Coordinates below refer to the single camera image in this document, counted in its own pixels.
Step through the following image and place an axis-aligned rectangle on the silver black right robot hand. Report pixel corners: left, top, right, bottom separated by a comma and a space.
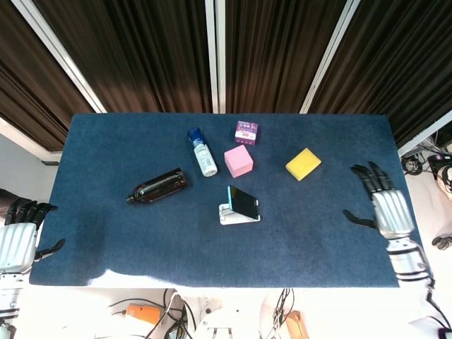
342, 161, 415, 241

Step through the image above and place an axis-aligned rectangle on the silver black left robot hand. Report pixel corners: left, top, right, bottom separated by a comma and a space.
0, 197, 66, 273

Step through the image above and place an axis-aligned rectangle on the phone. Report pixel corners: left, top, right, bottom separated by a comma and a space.
226, 184, 261, 220

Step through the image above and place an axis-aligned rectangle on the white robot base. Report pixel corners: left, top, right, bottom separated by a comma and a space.
193, 306, 273, 339

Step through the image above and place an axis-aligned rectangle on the white folding phone stand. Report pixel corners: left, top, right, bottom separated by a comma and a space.
218, 203, 263, 226

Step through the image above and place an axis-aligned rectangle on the black device with purple logo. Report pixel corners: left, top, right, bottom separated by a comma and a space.
428, 153, 452, 171

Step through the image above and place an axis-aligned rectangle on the yellow sponge with green pad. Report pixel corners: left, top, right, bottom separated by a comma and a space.
285, 148, 322, 182

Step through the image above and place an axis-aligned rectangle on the blue table cloth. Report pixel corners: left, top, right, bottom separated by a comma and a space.
28, 112, 428, 289

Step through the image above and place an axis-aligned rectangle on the orange device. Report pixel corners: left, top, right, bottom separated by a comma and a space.
126, 304, 160, 326

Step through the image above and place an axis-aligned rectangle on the wooden block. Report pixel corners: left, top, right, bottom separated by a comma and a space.
287, 310, 311, 339

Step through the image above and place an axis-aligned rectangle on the dark brown plastic bottle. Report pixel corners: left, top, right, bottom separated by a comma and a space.
126, 167, 190, 206

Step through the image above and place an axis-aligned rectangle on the dark brown curtain panel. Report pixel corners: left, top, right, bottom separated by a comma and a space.
0, 0, 95, 152
309, 0, 452, 148
224, 0, 349, 114
33, 0, 213, 114

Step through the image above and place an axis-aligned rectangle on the pink foam cube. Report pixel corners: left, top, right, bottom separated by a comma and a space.
223, 144, 254, 179

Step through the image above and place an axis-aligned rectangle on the small purple cardboard box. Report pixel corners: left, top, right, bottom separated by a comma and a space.
234, 120, 261, 146

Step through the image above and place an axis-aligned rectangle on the white bottle with blue cap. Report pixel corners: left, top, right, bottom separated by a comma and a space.
186, 127, 218, 178

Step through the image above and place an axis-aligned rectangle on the white frame post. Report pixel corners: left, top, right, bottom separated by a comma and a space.
398, 109, 452, 158
299, 0, 362, 114
205, 0, 227, 114
11, 0, 108, 114

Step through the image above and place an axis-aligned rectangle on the black cable bundle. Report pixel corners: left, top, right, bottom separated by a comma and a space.
259, 287, 296, 339

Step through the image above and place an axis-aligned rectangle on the white cable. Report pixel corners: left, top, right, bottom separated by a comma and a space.
162, 288, 186, 321

